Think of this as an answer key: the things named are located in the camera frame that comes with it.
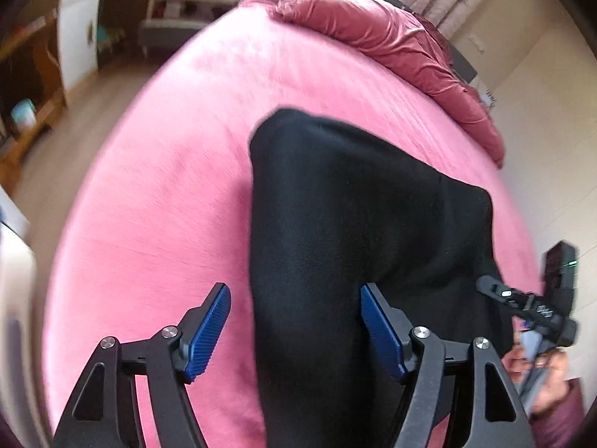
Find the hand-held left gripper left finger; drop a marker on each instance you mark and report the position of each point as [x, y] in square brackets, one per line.
[210, 331]

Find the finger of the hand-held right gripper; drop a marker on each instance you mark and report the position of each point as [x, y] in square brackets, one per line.
[499, 289]

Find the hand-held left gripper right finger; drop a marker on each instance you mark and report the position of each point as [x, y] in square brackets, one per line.
[380, 331]

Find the black pants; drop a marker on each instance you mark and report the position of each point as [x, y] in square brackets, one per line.
[350, 219]

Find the person's right forearm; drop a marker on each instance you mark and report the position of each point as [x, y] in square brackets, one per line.
[564, 422]

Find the person's right hand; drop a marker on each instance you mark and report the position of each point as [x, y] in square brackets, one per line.
[557, 378]

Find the pink bed sheet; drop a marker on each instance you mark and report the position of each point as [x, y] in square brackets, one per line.
[163, 172]

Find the dark headboard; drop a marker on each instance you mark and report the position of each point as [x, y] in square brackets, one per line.
[462, 67]

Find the dark red quilt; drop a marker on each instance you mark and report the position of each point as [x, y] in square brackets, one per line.
[410, 42]

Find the wooden shelf unit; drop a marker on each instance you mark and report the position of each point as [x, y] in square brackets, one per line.
[42, 119]

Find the pale blue container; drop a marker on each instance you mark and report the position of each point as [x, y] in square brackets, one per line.
[22, 115]

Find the white cabinet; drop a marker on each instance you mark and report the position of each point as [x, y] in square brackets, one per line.
[77, 32]

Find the white wall socket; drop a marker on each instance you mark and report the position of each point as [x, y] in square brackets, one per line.
[489, 99]

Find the white wall switch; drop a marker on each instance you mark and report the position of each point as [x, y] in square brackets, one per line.
[478, 43]

